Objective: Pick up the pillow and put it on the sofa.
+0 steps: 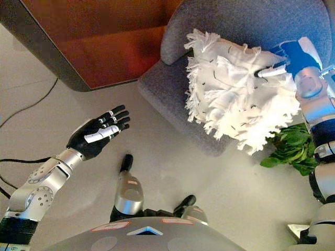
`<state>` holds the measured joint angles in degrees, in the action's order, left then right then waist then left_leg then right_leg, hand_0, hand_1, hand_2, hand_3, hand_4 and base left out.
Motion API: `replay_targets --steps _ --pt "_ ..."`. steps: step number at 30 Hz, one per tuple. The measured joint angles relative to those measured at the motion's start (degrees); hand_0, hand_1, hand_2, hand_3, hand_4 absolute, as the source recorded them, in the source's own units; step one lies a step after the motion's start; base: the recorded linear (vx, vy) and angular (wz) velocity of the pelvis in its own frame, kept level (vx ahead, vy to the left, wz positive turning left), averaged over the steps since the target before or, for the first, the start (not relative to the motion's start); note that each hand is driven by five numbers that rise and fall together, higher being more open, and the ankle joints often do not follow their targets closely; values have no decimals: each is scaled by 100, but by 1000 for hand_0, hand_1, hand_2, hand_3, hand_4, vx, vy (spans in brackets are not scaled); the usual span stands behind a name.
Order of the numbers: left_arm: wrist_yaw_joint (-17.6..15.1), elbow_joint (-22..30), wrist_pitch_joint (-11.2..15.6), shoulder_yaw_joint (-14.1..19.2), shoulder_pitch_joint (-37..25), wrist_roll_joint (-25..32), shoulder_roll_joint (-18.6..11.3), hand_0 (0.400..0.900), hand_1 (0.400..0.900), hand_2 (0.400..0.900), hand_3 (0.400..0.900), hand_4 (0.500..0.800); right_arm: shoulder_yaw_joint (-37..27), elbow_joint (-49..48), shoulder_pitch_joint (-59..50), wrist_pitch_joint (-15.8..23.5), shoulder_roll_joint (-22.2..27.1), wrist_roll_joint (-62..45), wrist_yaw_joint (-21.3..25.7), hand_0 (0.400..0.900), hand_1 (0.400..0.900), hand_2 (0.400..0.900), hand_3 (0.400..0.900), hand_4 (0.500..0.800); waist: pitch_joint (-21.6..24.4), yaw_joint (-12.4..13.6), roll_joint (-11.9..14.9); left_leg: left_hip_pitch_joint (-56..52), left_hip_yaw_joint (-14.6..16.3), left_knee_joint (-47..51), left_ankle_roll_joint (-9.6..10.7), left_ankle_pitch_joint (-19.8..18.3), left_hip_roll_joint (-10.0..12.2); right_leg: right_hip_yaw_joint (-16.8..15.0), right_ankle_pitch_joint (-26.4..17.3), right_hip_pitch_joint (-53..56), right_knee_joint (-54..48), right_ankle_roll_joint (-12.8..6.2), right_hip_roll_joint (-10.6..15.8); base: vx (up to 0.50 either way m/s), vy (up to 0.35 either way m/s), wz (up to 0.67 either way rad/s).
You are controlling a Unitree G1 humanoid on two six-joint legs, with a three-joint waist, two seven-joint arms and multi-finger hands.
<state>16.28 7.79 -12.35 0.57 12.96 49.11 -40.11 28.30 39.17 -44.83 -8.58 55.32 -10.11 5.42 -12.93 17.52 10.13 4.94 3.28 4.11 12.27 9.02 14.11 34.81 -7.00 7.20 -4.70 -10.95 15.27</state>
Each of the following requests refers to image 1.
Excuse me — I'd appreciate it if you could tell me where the white fringed throw pillow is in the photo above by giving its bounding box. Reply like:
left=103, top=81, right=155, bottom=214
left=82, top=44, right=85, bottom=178
left=183, top=28, right=302, bottom=156

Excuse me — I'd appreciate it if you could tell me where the silver right robot leg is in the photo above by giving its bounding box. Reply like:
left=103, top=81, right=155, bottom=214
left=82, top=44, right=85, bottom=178
left=142, top=195, right=209, bottom=225

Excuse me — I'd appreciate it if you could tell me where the silver left robot leg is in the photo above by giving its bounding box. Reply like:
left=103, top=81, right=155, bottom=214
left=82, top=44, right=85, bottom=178
left=109, top=154, right=146, bottom=223

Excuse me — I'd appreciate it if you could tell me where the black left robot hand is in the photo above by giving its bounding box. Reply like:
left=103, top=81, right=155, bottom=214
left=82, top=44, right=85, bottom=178
left=66, top=104, right=131, bottom=161

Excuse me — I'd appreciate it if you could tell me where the grey robot torso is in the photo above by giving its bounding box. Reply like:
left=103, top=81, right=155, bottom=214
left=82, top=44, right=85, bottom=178
left=46, top=215, right=248, bottom=251

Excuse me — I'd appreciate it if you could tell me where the green leafy potted plant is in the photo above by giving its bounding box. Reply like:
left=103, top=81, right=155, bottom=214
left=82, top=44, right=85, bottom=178
left=260, top=122, right=319, bottom=176

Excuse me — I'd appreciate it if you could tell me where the grey fabric armchair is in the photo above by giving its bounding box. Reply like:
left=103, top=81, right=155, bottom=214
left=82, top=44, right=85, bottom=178
left=137, top=0, right=335, bottom=157

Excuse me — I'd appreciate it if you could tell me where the thin black floor cable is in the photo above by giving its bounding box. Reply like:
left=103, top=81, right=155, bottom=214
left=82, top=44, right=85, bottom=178
left=0, top=77, right=59, bottom=129

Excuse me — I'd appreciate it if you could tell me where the silver robot leg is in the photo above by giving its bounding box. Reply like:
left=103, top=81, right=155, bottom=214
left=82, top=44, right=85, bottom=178
left=142, top=195, right=209, bottom=225
left=109, top=154, right=146, bottom=223

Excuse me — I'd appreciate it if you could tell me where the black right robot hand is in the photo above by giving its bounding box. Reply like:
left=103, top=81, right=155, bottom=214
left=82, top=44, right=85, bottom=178
left=258, top=36, right=324, bottom=79

